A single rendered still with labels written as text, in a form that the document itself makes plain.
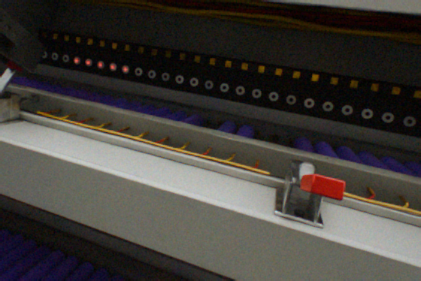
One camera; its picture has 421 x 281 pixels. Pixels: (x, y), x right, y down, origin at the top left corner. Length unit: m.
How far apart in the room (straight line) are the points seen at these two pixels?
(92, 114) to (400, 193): 0.27
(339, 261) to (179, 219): 0.09
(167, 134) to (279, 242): 0.13
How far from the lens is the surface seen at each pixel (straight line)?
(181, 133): 0.26
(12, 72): 0.32
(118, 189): 0.21
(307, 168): 0.19
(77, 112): 0.31
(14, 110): 0.32
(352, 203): 0.24
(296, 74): 0.36
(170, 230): 0.21
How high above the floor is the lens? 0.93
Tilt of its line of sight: 11 degrees up
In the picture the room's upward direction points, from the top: 15 degrees clockwise
